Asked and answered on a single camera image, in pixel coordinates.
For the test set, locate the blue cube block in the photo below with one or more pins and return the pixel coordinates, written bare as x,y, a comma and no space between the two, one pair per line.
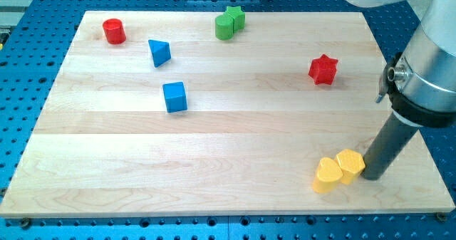
175,97

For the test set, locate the yellow hexagon block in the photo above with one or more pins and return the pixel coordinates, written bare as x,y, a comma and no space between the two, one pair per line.
351,164

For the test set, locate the green cylinder block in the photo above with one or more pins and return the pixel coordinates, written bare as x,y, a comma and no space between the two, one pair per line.
224,27

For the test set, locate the green star block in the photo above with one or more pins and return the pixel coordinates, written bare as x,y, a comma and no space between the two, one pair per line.
238,16

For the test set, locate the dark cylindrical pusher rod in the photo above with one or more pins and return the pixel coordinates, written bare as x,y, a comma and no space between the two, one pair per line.
388,143

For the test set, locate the wooden board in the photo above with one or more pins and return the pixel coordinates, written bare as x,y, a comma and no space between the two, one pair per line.
250,140

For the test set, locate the red star block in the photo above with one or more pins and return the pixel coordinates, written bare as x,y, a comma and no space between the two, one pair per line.
323,70

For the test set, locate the red cylinder block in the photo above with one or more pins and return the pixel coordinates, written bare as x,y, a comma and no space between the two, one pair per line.
114,31

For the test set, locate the blue triangle block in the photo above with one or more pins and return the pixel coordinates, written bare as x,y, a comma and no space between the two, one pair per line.
160,51

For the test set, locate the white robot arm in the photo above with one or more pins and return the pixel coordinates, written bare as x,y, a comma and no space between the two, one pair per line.
421,83

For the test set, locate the yellow heart block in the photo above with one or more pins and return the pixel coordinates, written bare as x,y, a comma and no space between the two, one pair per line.
327,177

